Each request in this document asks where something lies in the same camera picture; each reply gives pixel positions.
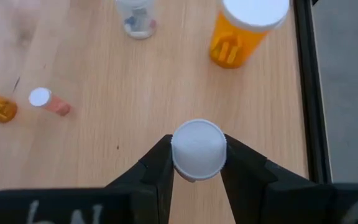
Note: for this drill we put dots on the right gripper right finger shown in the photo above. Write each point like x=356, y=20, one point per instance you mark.
x=259, y=193

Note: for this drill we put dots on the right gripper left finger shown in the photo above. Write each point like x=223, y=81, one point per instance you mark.
x=148, y=186

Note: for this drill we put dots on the pink vial white cap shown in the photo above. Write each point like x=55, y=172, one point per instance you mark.
x=54, y=105

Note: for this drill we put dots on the small clear plastic vial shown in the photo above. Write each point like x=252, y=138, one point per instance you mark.
x=138, y=21

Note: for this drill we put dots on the black aluminium table frame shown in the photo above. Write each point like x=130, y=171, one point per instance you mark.
x=312, y=93

